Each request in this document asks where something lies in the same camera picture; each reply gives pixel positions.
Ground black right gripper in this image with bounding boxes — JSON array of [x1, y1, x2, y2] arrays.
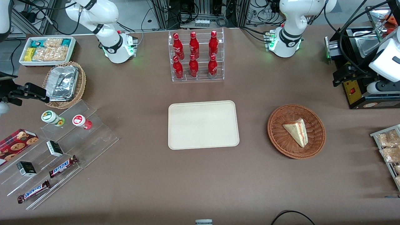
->
[[0, 72, 50, 106]]

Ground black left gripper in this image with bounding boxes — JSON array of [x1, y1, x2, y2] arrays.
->
[[333, 62, 374, 87]]

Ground stainless steel tray appliance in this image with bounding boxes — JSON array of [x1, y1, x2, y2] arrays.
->
[[324, 26, 393, 64]]

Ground light tan wicker basket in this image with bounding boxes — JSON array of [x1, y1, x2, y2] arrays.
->
[[42, 61, 87, 109]]

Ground wrapped triangular sandwich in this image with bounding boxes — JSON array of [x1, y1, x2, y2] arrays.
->
[[282, 118, 309, 148]]

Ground brown round wicker basket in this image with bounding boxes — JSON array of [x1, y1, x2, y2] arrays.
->
[[267, 104, 326, 160]]

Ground beige rectangular serving tray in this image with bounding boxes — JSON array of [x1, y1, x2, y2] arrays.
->
[[168, 100, 240, 150]]

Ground black machine with yellow panel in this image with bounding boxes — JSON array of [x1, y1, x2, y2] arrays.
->
[[342, 77, 400, 110]]

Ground green lidded snack cup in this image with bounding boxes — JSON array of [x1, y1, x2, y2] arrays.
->
[[41, 110, 65, 127]]

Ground silver foil packets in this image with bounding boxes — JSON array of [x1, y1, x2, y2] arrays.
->
[[46, 65, 79, 102]]

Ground yellow snack packet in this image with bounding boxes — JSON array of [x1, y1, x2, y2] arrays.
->
[[24, 47, 37, 62]]

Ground clear cracker packet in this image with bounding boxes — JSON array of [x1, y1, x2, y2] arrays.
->
[[50, 46, 70, 62], [32, 48, 52, 62], [44, 38, 63, 49]]

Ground red tartan cookie box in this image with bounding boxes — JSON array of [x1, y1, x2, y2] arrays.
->
[[0, 128, 39, 166]]

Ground red lidded snack cup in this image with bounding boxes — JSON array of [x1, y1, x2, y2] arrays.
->
[[72, 115, 93, 130]]

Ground small black carton box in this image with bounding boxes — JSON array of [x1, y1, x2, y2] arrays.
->
[[16, 161, 37, 177], [46, 140, 64, 157]]

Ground white plastic snack bin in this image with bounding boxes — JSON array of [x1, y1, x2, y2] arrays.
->
[[19, 36, 77, 67]]

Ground Snickers chocolate bar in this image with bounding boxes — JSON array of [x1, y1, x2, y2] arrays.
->
[[49, 155, 79, 179], [17, 180, 51, 204]]

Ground clear acrylic stepped display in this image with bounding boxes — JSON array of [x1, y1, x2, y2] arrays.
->
[[0, 99, 119, 210]]

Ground red cola bottle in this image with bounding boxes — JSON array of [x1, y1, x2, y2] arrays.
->
[[189, 55, 199, 78], [173, 56, 184, 80], [209, 31, 219, 58], [173, 33, 185, 60], [208, 55, 218, 78], [189, 32, 200, 59]]

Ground clear acrylic bottle rack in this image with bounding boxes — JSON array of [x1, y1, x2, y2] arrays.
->
[[168, 28, 225, 82]]

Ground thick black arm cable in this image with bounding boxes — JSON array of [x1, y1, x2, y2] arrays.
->
[[324, 0, 394, 78]]

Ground black looped cable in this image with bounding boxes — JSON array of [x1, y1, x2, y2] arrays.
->
[[270, 210, 316, 225]]

